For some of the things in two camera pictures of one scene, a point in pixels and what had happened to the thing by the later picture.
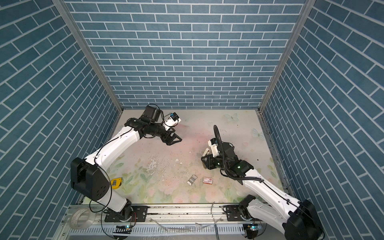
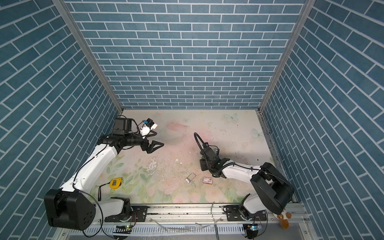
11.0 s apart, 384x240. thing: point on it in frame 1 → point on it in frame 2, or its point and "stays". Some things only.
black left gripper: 166,139 → 151,148
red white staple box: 207,180 stays
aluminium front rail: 211,215 stays
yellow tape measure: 116,182 stays
